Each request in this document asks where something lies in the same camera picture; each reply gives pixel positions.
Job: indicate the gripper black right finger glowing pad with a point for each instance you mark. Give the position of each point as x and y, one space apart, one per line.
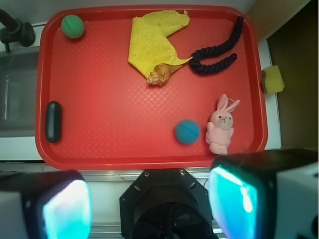
272 194

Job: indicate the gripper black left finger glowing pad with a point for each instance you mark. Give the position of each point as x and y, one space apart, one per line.
45 205

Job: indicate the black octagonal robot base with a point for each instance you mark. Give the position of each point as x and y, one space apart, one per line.
166 204

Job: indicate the yellow cloth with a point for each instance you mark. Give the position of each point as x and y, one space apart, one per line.
149 44

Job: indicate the pink plush bunny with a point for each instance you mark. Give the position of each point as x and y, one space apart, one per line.
219 129

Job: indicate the blue ball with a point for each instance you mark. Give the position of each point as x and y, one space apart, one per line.
187 132

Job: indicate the black oblong stone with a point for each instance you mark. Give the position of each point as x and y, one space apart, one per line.
53 122

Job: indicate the yellow sponge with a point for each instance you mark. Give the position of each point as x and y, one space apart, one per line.
272 80

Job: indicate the red plastic tray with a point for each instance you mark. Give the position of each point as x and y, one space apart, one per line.
112 119

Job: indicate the tan conch seashell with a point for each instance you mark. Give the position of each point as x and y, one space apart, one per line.
161 74

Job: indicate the steel sink basin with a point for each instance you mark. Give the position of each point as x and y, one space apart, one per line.
18 82

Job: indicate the black faucet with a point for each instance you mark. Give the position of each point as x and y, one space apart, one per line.
15 30

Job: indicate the green ball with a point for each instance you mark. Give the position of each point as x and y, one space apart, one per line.
72 26

